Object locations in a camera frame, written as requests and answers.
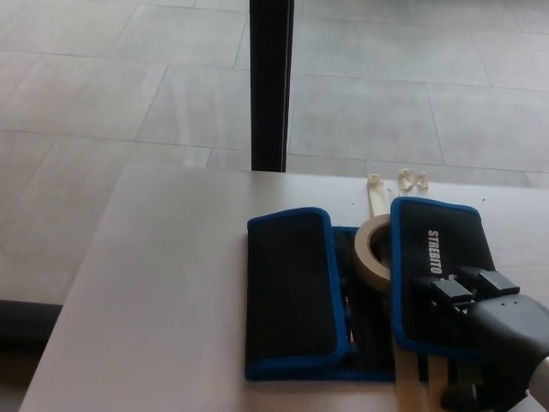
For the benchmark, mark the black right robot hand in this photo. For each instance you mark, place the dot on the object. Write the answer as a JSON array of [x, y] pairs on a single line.
[[506, 322]]

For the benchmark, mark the black toolkit case blue trim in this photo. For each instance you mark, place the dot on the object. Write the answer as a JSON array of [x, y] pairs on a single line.
[[287, 283]]

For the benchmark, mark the beige masking tape roll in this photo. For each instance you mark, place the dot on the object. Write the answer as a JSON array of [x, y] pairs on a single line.
[[361, 255]]

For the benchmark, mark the black vertical post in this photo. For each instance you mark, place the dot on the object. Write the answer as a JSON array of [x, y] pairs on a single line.
[[271, 86]]

